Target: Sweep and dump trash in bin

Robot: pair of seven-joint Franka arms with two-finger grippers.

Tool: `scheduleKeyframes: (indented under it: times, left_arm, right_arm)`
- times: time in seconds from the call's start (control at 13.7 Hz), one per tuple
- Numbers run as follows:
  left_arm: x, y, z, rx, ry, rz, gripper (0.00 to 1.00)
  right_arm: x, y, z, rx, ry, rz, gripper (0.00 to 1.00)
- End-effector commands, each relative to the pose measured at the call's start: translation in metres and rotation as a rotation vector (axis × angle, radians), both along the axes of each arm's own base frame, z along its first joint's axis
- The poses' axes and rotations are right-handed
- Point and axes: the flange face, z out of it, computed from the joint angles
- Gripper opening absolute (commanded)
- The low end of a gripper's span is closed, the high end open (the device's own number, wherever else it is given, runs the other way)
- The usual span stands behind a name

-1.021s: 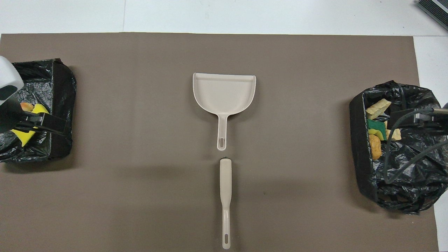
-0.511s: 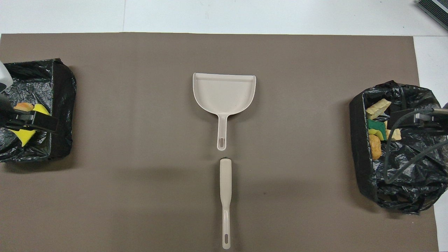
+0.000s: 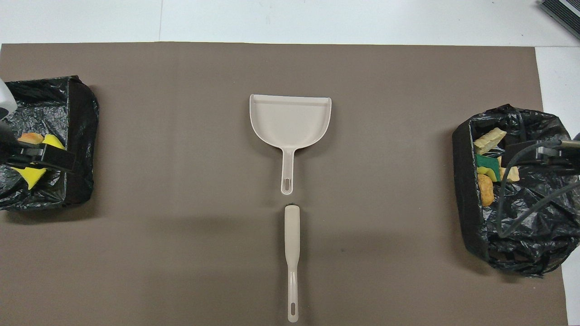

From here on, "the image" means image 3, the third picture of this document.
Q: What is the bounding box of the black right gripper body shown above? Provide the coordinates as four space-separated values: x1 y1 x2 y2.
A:
537 139 580 173

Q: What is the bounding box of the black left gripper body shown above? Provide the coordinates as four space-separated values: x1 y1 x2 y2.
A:
0 135 46 166

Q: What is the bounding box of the small yellow sponge piece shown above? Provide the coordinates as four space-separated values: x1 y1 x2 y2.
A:
43 134 67 150

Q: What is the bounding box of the large yellow sponge piece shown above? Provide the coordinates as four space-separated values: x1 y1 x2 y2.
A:
11 166 48 190

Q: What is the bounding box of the orange striped croissant piece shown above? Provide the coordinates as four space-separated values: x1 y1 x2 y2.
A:
474 127 508 155

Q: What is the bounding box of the yellow sponge with green back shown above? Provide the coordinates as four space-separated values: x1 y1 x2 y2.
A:
475 154 501 182

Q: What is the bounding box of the brown bread roll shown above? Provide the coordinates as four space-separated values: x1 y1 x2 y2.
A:
477 173 495 207

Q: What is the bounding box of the beige plastic dustpan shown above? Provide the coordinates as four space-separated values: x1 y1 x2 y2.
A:
249 94 332 196

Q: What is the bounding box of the beige hand brush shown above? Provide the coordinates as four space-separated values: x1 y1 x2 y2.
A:
284 205 302 323

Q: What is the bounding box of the black bag lined empty bin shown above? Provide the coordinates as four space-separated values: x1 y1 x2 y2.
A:
0 75 99 211

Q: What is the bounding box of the black bag lined trash bin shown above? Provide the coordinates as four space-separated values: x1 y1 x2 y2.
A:
452 104 580 278

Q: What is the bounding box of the grey ribbed device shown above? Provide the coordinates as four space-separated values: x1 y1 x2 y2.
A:
539 0 580 40

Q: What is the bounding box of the large brown table mat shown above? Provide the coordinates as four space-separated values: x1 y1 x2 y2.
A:
0 42 569 326

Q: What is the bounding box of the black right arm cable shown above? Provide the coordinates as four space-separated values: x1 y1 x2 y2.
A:
497 140 580 239

